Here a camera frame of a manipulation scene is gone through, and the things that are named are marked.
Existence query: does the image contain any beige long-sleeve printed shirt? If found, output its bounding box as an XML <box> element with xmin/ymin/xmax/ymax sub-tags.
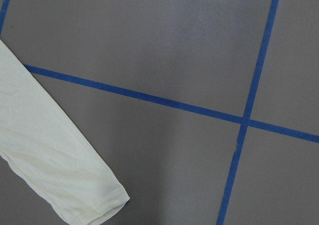
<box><xmin>0</xmin><ymin>44</ymin><xmax>130</xmax><ymax>225</ymax></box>

